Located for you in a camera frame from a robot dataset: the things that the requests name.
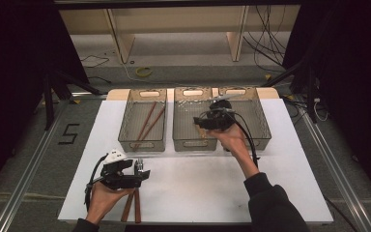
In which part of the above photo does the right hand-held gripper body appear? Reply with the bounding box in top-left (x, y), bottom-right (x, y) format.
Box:
top-left (202, 93), bottom-right (244, 132)

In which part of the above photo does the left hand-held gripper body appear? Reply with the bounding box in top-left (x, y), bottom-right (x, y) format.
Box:
top-left (100, 148), bottom-right (145, 191)

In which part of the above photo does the translucent grey plastic bin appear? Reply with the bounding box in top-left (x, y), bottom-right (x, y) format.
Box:
top-left (217, 86), bottom-right (272, 152)
top-left (172, 86), bottom-right (219, 153)
top-left (117, 88), bottom-right (168, 153)

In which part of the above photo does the reddish brown chopstick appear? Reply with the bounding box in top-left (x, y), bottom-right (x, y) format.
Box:
top-left (132, 105), bottom-right (167, 151)
top-left (136, 101), bottom-right (158, 143)

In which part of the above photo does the person's right hand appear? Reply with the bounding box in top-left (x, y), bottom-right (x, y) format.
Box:
top-left (200, 123), bottom-right (255, 162)

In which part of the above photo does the person's left hand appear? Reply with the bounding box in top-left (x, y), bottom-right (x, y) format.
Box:
top-left (86, 180), bottom-right (137, 225)

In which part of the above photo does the white table mat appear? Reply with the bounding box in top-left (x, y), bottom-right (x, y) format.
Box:
top-left (57, 98), bottom-right (334, 224)

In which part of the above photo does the yellow tape roll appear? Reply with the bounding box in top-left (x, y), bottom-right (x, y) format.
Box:
top-left (134, 66), bottom-right (154, 78)

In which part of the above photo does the black metal stand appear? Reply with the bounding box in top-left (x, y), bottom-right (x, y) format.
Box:
top-left (261, 57), bottom-right (321, 124)
top-left (43, 69), bottom-right (108, 131)

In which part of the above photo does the dark curtain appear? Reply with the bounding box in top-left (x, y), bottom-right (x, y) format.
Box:
top-left (282, 0), bottom-right (371, 209)
top-left (0, 0), bottom-right (90, 202)

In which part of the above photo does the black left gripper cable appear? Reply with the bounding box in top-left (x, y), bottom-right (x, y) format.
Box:
top-left (83, 153), bottom-right (109, 213)

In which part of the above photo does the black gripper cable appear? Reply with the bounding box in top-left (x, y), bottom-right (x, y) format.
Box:
top-left (199, 108), bottom-right (261, 169)
top-left (83, 153), bottom-right (109, 213)

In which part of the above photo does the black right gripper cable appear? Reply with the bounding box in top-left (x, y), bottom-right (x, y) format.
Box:
top-left (199, 108), bottom-right (261, 169)

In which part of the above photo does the white floor cable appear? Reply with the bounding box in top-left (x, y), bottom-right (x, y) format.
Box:
top-left (119, 60), bottom-right (178, 87)

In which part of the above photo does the aluminium floor rail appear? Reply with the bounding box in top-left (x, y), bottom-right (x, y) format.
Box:
top-left (289, 95), bottom-right (371, 232)
top-left (0, 92), bottom-right (108, 232)

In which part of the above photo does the black cable bundle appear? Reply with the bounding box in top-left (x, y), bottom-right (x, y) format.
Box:
top-left (243, 4), bottom-right (288, 73)

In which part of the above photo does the short white cable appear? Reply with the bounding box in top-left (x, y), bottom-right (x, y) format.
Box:
top-left (313, 98), bottom-right (330, 123)

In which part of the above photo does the light wooden desk frame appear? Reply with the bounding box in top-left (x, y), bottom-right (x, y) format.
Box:
top-left (59, 5), bottom-right (302, 65)

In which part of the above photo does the thin black floor cable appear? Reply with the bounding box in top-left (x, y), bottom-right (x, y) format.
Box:
top-left (80, 54), bottom-right (110, 70)

